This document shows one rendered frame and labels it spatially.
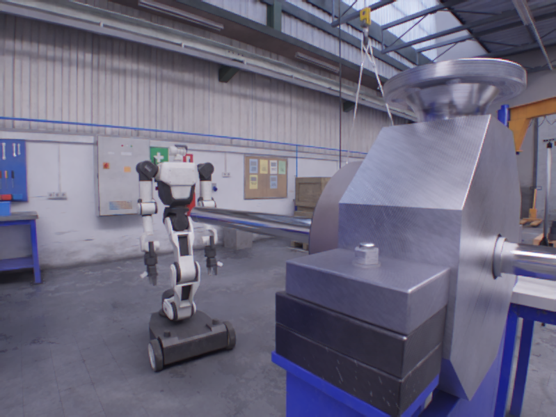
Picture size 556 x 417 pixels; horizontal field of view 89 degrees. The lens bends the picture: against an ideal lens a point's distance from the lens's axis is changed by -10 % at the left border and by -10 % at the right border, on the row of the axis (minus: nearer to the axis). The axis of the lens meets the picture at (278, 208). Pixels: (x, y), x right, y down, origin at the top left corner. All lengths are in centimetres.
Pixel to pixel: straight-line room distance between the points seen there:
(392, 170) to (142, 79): 560
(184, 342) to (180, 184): 106
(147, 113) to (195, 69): 128
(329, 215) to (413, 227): 21
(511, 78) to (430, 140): 17
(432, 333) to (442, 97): 40
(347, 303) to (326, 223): 26
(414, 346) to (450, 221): 16
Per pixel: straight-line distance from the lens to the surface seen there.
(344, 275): 38
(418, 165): 52
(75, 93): 564
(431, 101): 65
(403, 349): 36
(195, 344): 232
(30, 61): 573
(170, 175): 222
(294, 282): 44
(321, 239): 62
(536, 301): 125
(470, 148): 52
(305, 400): 51
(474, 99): 65
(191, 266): 226
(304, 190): 594
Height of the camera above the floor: 121
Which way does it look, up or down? 4 degrees down
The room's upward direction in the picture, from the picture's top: straight up
